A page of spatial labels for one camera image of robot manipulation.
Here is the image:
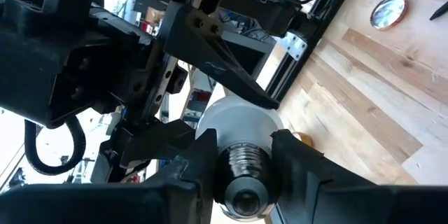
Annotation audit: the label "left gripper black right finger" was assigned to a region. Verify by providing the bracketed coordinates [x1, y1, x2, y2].
[271, 129, 448, 224]

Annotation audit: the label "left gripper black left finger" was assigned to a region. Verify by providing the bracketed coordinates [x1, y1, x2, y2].
[0, 128, 218, 224]

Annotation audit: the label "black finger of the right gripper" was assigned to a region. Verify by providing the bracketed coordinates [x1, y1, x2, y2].
[99, 118, 197, 183]
[162, 2, 281, 111]

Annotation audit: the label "brass lamp base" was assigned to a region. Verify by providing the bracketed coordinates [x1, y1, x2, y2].
[293, 131, 315, 148]

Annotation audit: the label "white lightbulb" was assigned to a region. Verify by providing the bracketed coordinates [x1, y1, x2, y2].
[195, 94, 285, 222]

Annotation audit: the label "round silver metal lid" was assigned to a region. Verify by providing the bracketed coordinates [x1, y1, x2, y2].
[370, 0, 409, 32]

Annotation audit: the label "black pen tip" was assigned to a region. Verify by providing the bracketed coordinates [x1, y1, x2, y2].
[428, 0, 448, 22]

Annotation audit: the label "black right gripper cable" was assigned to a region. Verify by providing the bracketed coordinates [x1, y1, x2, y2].
[23, 114, 88, 176]

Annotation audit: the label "silver metal corner bracket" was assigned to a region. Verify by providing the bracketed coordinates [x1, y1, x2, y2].
[273, 30, 309, 61]

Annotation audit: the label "black table frame rail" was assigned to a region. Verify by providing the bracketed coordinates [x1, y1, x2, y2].
[265, 0, 364, 103]

